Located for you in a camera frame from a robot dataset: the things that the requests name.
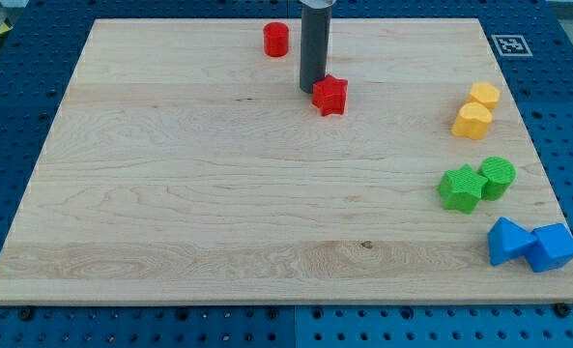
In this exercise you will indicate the green star block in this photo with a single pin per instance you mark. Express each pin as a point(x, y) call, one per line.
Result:
point(461, 189)

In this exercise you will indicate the black bolt left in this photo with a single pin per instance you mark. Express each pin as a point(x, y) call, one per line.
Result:
point(25, 314)

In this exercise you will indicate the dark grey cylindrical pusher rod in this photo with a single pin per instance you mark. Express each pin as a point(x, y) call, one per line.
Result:
point(315, 26)

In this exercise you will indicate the light wooden board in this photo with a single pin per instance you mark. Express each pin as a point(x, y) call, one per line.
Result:
point(186, 167)

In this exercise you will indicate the yellow heart block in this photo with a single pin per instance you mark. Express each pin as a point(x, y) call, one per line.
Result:
point(472, 121)

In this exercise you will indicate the black bolt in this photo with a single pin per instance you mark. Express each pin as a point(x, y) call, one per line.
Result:
point(562, 310)
point(25, 314)

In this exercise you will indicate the blue cube block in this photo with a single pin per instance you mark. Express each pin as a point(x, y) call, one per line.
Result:
point(552, 249)

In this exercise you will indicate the blue triangle block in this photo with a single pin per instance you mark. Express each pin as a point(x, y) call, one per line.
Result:
point(507, 241)

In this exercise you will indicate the green cylinder block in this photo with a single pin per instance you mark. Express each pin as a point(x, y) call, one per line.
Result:
point(500, 174)

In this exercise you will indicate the red cylinder block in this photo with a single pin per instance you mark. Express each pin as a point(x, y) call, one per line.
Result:
point(276, 39)

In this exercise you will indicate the white fiducial marker tag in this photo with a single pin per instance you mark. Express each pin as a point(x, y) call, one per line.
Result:
point(511, 45)

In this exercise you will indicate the red star block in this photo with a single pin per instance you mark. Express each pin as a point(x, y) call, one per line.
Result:
point(330, 95)

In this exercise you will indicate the black bolt right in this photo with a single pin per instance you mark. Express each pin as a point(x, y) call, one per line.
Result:
point(562, 310)

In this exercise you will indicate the yellow hexagon block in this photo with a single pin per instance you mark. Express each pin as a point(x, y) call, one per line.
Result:
point(486, 94)

